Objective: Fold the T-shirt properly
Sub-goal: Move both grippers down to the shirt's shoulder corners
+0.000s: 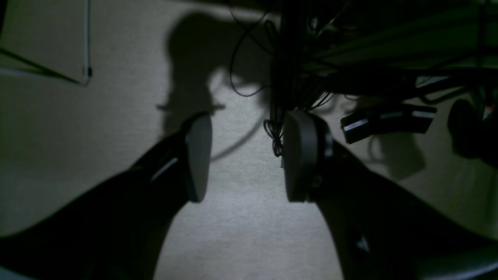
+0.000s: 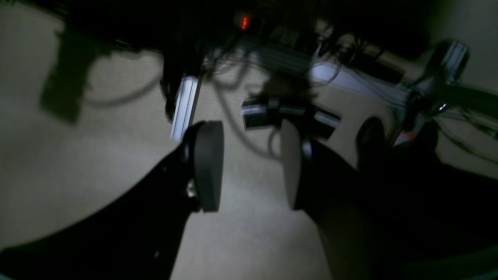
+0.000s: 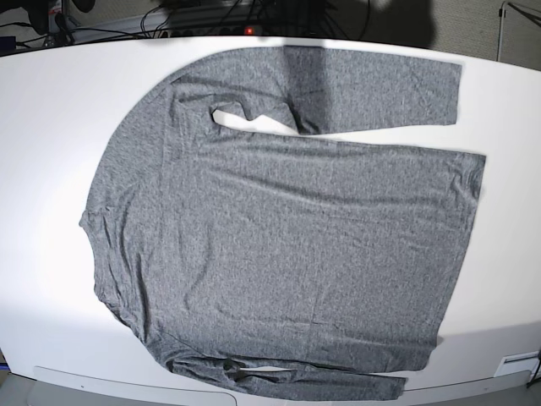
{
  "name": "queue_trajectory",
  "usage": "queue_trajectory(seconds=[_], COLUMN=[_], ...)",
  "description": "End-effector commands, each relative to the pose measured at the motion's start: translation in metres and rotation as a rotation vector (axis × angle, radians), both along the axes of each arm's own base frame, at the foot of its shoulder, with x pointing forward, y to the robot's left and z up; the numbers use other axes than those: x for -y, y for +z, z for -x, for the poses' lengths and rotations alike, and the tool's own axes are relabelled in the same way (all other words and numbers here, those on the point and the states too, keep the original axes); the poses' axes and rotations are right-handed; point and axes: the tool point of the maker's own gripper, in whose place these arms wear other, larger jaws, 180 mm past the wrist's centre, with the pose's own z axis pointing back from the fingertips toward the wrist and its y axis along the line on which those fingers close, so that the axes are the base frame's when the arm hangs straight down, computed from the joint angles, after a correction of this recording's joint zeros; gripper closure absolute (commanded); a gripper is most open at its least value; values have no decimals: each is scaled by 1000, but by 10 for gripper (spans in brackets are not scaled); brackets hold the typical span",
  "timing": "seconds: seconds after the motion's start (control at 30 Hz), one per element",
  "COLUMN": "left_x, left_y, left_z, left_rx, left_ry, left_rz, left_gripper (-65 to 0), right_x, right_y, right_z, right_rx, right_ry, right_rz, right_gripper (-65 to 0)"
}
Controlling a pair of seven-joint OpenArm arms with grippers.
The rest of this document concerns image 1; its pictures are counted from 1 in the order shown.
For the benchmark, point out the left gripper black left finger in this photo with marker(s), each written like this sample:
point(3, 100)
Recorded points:
point(116, 230)

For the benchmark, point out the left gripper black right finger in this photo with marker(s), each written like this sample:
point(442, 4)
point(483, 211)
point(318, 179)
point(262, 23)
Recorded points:
point(380, 230)

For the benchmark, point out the black power strip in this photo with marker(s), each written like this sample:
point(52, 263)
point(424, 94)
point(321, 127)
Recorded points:
point(397, 117)

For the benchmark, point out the black office chair wheel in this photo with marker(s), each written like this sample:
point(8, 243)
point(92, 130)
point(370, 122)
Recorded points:
point(465, 129)

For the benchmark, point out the white metal frame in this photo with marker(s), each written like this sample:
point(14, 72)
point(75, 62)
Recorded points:
point(49, 74)

